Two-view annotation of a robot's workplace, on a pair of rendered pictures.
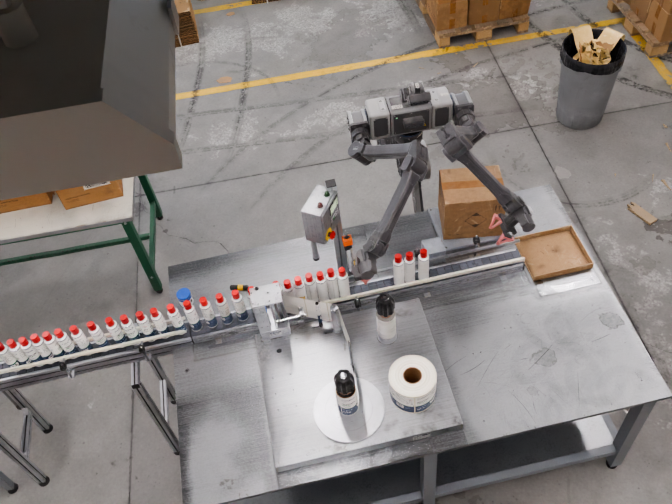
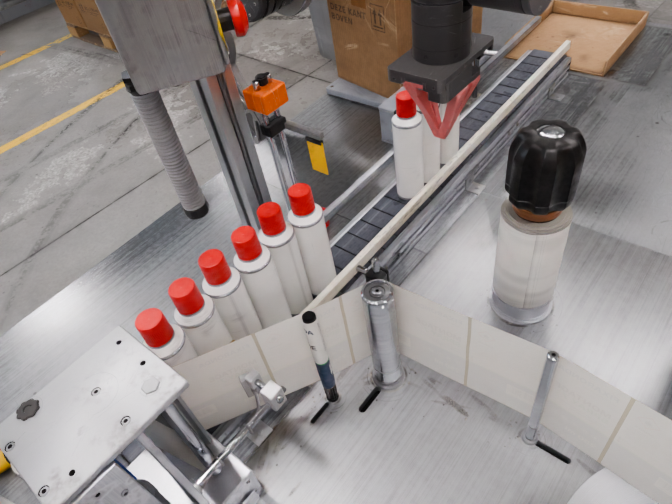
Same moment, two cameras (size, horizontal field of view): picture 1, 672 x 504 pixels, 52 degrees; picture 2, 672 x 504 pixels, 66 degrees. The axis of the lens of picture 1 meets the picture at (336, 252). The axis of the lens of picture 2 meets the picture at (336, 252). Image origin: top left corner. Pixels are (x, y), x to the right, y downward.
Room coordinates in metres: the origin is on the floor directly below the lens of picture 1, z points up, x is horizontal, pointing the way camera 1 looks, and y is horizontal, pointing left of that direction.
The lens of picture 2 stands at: (1.52, 0.30, 1.52)
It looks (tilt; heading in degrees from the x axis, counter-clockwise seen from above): 45 degrees down; 323
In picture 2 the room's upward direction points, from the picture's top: 12 degrees counter-clockwise
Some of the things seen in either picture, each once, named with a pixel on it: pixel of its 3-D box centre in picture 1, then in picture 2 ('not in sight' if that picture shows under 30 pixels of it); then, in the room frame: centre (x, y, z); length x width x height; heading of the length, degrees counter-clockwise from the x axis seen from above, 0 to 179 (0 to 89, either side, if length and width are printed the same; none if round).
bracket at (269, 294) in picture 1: (265, 295); (90, 408); (1.86, 0.34, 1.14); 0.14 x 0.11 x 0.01; 95
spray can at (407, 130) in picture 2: (398, 269); (408, 147); (2.02, -0.28, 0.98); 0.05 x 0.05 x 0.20
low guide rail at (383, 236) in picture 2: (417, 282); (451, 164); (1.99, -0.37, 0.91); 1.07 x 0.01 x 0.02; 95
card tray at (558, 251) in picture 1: (553, 252); (575, 34); (2.09, -1.07, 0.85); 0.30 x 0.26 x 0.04; 95
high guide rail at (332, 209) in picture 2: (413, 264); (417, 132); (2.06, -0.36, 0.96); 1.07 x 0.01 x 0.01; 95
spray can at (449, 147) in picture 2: (423, 264); (445, 113); (2.03, -0.41, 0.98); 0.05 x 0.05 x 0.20
